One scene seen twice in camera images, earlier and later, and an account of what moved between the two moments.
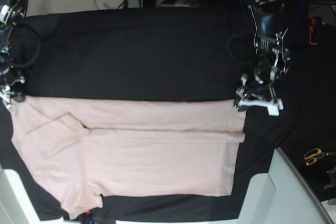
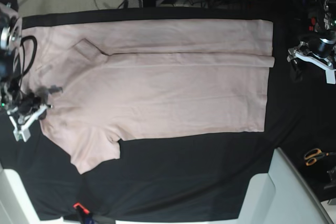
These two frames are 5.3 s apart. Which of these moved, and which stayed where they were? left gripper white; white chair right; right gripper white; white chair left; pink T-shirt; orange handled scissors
Moved: pink T-shirt; right gripper white; left gripper white
Stayed: white chair left; orange handled scissors; white chair right
